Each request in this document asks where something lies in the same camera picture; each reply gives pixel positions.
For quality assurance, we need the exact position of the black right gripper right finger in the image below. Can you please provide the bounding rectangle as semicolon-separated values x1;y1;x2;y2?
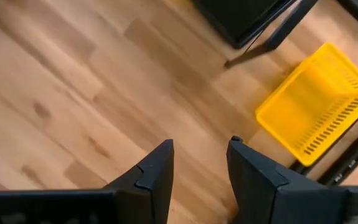
226;135;358;224

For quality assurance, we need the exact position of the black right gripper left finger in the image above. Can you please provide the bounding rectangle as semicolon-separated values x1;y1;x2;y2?
0;139;175;224

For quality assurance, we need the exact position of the yellow slotted plastic basket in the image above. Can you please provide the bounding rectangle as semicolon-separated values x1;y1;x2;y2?
255;42;358;167

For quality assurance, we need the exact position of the black slotted plastic basket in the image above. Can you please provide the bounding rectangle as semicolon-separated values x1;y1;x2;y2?
193;0;295;50

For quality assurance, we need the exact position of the black metal shelf frame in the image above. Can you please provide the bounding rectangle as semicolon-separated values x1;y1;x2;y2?
224;0;358;187

